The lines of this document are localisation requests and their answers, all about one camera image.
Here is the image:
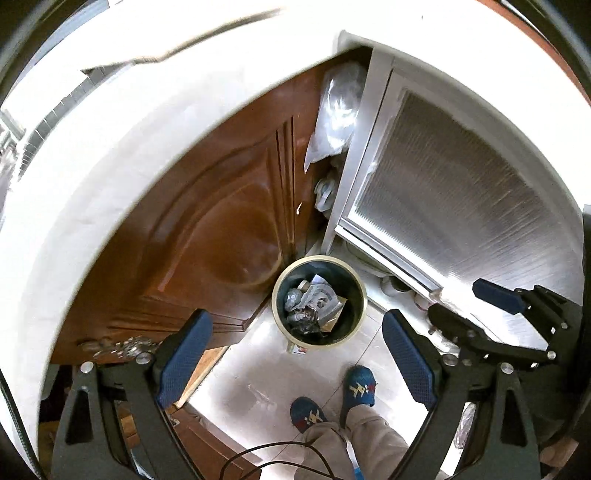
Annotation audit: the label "torn grey printed carton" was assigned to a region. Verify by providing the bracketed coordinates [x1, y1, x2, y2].
[298, 274, 347, 330]

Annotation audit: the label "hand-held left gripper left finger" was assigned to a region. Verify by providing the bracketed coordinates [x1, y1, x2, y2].
[52, 309, 214, 480]

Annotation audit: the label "aluminium cabinet door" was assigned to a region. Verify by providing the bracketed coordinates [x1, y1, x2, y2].
[321, 48, 585, 352]

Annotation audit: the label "crumpled white plastic bag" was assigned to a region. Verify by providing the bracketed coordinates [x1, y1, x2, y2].
[314, 173, 340, 213]

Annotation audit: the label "beige trousers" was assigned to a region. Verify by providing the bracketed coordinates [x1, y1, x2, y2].
[295, 404, 409, 480]

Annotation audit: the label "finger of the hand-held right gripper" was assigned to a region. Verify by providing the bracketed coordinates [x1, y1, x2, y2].
[472, 278, 585, 344]
[427, 304, 558, 371]

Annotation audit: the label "clear plastic bag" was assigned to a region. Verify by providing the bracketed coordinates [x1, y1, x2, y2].
[303, 62, 368, 174]

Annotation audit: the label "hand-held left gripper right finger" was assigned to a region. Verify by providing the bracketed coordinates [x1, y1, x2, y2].
[382, 310, 541, 480]

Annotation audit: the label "round dark bin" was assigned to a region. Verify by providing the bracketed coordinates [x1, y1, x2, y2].
[271, 255, 368, 356]

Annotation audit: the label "white drain pipe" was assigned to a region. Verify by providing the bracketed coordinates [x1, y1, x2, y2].
[379, 272, 444, 337]

